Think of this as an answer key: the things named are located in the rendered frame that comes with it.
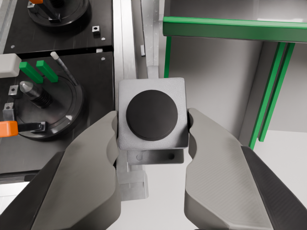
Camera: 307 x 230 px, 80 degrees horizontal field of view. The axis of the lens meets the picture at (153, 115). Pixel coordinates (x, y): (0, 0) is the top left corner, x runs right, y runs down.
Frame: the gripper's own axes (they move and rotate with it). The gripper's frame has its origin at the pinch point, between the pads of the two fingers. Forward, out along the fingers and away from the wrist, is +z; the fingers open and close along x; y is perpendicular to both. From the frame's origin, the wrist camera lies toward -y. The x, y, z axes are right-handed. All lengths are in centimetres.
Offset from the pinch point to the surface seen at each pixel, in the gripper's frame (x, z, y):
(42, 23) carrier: -24.9, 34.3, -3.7
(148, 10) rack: -0.5, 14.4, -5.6
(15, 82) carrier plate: -28.7, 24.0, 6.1
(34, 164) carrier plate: -21.1, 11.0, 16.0
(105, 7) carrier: -12.0, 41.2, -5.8
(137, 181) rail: -3.8, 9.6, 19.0
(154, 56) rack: -0.2, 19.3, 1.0
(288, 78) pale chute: 19.8, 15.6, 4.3
